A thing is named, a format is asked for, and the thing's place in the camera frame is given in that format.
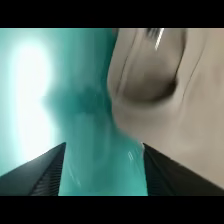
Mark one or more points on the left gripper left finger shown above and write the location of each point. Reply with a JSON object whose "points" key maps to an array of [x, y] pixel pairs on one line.
{"points": [[36, 176]]}

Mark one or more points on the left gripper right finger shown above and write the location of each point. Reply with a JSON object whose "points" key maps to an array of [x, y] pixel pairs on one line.
{"points": [[173, 180]]}

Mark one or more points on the beige shirt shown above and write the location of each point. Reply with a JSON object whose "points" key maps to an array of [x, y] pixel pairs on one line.
{"points": [[186, 110]]}

